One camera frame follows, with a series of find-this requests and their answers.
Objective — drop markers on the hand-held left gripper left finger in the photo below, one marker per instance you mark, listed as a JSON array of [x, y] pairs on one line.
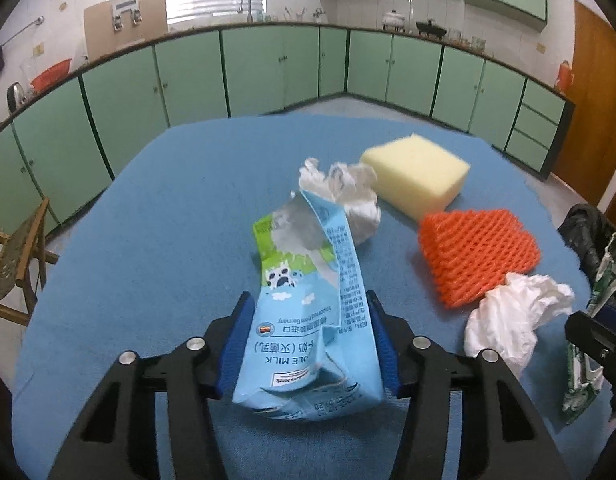
[[235, 350]]

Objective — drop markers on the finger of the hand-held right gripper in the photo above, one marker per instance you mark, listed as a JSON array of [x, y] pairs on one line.
[[615, 316], [597, 345]]

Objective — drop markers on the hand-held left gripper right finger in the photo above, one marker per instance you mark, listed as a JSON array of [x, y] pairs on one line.
[[385, 355]]

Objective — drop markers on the white printed wrapper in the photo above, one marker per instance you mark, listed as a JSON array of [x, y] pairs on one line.
[[582, 385]]

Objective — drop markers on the blue milk carton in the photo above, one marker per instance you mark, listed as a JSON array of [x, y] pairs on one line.
[[308, 350]]

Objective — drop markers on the black bag lined trash bin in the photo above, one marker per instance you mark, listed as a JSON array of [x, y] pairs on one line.
[[582, 230]]

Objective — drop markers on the white tissue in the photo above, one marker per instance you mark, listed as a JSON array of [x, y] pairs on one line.
[[507, 320], [358, 210]]

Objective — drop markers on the orange foam net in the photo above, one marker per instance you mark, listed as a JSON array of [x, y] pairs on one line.
[[467, 250]]

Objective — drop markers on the yellow sponge block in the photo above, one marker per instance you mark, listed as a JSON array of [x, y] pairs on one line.
[[417, 170]]

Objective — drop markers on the blue scalloped tablecloth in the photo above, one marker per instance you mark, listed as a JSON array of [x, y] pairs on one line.
[[163, 210]]

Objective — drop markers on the closed wooden door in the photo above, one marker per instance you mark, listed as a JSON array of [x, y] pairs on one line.
[[597, 85]]

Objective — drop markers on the wooden chair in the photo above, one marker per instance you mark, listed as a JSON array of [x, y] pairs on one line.
[[18, 255]]

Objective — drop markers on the red thermos flask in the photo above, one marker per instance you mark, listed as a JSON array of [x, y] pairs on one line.
[[565, 76]]

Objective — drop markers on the green base kitchen cabinets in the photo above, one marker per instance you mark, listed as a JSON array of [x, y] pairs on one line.
[[123, 100]]

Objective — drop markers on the black wok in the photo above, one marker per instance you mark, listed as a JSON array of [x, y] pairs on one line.
[[431, 29]]

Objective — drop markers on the red plastic basin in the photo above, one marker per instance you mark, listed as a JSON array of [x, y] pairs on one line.
[[50, 75]]

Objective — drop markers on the white lidded pot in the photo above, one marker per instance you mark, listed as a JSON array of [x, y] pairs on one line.
[[393, 21]]

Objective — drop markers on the steel electric kettle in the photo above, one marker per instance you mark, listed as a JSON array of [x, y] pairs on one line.
[[15, 96]]

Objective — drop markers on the utensil holder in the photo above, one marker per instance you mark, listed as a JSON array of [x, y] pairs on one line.
[[296, 15]]

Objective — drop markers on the steel kitchen faucet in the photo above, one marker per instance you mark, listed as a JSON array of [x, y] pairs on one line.
[[246, 2]]

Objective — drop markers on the metal towel bar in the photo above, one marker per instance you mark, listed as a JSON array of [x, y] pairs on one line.
[[23, 32]]

